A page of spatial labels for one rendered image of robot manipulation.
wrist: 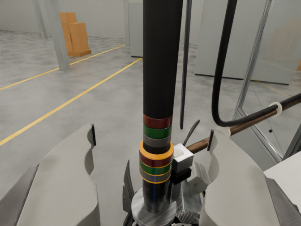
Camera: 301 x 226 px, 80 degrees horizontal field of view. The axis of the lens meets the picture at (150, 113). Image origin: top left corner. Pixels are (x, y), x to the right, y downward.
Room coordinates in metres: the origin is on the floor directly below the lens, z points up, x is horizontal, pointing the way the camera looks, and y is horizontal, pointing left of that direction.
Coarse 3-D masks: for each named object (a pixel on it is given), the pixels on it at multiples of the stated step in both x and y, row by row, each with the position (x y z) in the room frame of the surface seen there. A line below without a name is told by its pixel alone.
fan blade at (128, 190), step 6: (126, 168) 0.58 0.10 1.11; (126, 174) 0.54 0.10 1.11; (126, 180) 0.52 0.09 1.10; (126, 186) 0.50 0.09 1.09; (132, 186) 0.44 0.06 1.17; (126, 192) 0.49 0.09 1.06; (132, 192) 0.42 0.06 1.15; (126, 198) 0.49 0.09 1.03; (132, 198) 0.41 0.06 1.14; (126, 204) 0.48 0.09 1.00; (126, 210) 0.47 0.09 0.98
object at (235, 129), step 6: (294, 102) 0.37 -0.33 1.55; (300, 102) 0.39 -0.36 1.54; (282, 108) 0.34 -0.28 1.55; (264, 114) 0.31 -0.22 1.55; (270, 114) 0.32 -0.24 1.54; (252, 120) 0.29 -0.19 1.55; (258, 120) 0.29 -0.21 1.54; (234, 126) 0.27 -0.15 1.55; (240, 126) 0.27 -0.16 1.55; (246, 126) 0.27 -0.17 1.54; (234, 132) 0.25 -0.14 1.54; (192, 144) 0.21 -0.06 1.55; (198, 144) 0.21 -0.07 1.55; (204, 144) 0.22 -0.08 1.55; (192, 150) 0.20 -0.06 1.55; (198, 150) 0.21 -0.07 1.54
